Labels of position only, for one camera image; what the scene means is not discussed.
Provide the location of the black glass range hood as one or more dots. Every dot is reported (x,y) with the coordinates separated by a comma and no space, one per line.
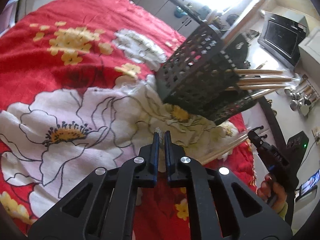
(280,37)

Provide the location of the pile of bamboo chopsticks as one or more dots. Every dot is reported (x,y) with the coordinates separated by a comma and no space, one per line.
(220,152)

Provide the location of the phone with lit screen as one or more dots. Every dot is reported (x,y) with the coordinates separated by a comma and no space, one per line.
(308,185)

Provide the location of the single chopstick pair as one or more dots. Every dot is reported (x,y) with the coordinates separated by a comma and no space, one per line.
(267,80)
(265,93)
(247,17)
(211,17)
(159,133)
(265,87)
(262,72)

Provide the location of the black perforated utensil holder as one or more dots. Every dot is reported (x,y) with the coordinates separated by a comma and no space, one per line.
(200,80)

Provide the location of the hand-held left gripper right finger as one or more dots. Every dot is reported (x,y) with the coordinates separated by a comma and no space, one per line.
(168,152)

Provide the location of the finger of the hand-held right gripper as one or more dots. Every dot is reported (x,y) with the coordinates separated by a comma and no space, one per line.
(256,136)

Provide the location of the row of hanging metal utensils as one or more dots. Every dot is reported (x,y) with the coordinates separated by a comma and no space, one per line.
(302,100)

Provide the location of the red floral tablecloth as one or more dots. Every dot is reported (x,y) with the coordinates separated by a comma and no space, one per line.
(75,67)

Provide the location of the white wall cabinet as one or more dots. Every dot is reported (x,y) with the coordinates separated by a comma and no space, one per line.
(311,52)

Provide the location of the black device with green light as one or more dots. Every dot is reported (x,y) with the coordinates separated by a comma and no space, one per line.
(297,143)

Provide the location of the person's right hand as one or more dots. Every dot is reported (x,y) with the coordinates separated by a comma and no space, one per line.
(277,192)

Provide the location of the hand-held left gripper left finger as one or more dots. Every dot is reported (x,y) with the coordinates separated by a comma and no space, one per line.
(156,150)

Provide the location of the blue hanging basket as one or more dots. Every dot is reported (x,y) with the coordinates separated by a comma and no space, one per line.
(180,12)

